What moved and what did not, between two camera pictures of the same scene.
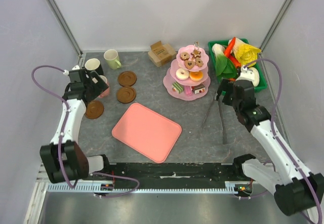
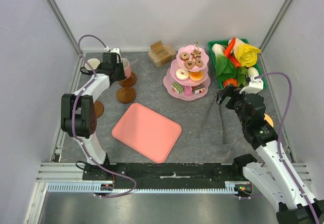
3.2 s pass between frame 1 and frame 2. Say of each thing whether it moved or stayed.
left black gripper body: moved
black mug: stayed
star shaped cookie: stayed
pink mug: moved
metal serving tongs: stayed
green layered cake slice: stayed
